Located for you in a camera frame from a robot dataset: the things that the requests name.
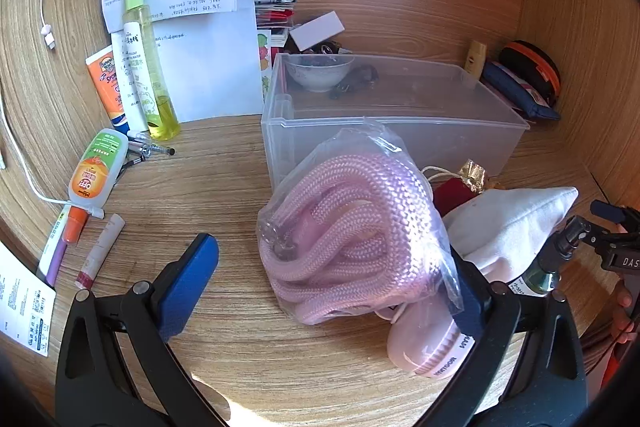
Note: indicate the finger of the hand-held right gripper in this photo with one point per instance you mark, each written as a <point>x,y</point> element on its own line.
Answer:
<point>585,232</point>
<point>607,210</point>

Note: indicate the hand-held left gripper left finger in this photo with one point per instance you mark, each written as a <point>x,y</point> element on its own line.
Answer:
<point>187,279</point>

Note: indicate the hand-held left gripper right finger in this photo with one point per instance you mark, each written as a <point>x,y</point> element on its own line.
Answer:
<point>470,307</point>

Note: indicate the dark green spray bottle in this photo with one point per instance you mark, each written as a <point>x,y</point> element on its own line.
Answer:
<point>542,274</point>

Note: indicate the white cloth pouch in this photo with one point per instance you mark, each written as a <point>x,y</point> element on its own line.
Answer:
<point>505,217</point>

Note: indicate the clear plastic storage box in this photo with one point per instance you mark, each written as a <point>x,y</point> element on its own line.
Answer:
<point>400,107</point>

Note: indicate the person's right hand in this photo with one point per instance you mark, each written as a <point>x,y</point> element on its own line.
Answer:
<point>625,319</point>

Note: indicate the pink round device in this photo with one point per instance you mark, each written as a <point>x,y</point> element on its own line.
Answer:
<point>425,344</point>

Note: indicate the white lip balm tube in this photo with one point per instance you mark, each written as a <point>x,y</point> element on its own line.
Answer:
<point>97,252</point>

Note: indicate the wooden desk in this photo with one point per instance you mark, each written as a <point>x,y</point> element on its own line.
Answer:
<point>210,187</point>

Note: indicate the orange purple marker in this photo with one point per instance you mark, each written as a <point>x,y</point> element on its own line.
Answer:
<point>67,237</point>

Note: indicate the black pen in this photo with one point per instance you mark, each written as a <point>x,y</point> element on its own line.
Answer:
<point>152,149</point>
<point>127,166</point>
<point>137,136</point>

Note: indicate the green orange label sanitizer bottle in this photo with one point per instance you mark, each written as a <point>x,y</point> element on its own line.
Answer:
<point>92,172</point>

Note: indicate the blue pencil case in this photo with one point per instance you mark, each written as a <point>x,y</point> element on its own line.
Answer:
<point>520,92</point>

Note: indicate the black case with orange zip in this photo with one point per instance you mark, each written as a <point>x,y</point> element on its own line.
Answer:
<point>535,64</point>

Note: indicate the white printed paper sheet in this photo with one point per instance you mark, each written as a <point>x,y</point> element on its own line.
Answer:
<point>22,302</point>

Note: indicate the small yellow bottle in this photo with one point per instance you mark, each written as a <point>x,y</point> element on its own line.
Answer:
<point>475,57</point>

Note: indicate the orange sunscreen tube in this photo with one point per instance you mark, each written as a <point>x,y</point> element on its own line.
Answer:
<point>106,82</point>

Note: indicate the yellow-green spray bottle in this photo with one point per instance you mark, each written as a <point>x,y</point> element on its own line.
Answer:
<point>150,57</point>

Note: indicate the white handwritten paper sheets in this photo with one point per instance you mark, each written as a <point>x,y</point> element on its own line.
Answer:
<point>205,47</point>

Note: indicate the white bowl of beads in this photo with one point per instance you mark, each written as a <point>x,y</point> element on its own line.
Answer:
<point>320,69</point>

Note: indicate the white small box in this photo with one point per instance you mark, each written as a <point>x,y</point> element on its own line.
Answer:
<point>317,31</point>

